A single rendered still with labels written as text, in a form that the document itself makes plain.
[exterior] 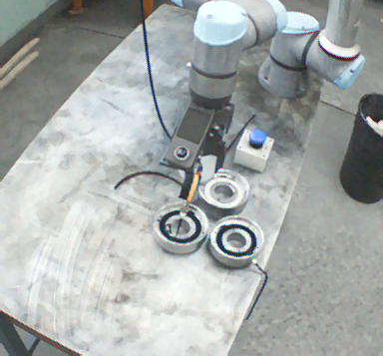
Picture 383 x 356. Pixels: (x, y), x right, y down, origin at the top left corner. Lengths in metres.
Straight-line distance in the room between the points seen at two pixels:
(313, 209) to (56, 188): 1.38
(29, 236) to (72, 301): 0.18
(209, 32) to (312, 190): 1.65
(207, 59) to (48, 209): 0.50
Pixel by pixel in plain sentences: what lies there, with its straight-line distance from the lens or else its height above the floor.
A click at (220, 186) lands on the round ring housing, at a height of 0.82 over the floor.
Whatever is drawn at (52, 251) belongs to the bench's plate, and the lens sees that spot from 1.03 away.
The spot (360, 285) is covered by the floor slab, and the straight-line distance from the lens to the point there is 2.10.
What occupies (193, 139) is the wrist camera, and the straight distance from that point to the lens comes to 0.83.
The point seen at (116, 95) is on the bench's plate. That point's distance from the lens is 1.34.
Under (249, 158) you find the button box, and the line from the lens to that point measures 1.17.
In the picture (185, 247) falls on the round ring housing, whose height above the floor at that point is 0.83.
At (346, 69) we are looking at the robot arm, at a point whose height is 0.99.
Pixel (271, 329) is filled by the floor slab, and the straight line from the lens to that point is 1.88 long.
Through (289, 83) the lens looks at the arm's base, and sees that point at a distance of 1.40.
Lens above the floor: 1.65
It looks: 46 degrees down
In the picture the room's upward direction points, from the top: 9 degrees clockwise
